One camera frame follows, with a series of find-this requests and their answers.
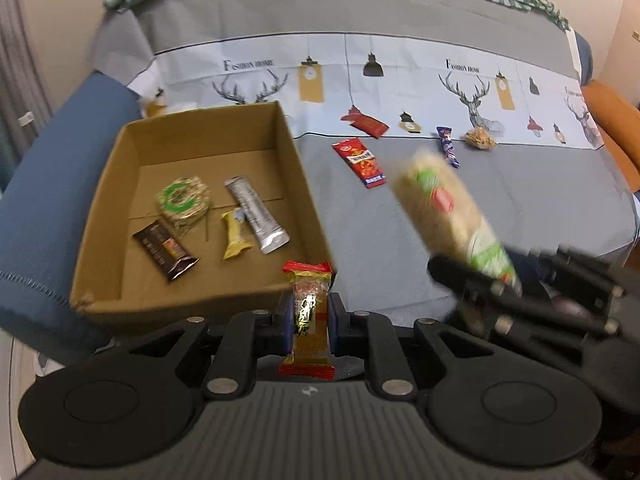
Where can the orange packet with red ends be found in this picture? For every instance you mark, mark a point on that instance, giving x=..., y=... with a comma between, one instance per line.
x=307, y=310

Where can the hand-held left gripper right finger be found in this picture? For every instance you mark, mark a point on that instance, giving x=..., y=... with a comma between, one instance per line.
x=336, y=322

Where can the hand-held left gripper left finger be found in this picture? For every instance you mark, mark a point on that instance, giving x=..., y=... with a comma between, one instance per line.
x=286, y=322

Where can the purple candy bar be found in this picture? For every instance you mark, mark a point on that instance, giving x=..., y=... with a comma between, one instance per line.
x=447, y=147

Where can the puffed rice bar packet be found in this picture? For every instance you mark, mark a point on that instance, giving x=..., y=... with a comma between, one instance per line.
x=450, y=215

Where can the brown cardboard box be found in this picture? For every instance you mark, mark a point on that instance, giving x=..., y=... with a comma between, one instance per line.
x=145, y=185

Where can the dark brown chocolate packet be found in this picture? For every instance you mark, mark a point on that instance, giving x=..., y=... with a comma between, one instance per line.
x=165, y=250

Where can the long red snack packet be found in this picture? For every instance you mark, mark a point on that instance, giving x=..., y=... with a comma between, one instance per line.
x=360, y=162

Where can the grey deer print bedsheet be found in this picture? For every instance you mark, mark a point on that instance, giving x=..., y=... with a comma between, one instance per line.
x=370, y=240

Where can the grey curtain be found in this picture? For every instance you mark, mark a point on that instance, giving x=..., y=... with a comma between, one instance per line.
x=20, y=50

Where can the small yellow snack packet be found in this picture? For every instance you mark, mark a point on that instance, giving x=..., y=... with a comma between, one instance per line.
x=235, y=235

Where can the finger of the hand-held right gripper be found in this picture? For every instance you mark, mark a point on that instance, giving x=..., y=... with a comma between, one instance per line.
x=590, y=275
x=550, y=310

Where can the clear peanut brittle packet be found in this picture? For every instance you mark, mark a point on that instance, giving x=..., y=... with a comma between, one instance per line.
x=481, y=138

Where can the round green label rice cracker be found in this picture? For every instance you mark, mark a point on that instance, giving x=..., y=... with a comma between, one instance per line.
x=182, y=199

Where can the white curtain clip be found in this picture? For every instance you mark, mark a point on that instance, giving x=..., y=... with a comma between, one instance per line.
x=25, y=120

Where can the orange cushion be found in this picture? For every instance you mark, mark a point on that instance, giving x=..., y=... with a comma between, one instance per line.
x=612, y=120

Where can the silver snack packet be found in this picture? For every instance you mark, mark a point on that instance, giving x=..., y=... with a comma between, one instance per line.
x=255, y=215

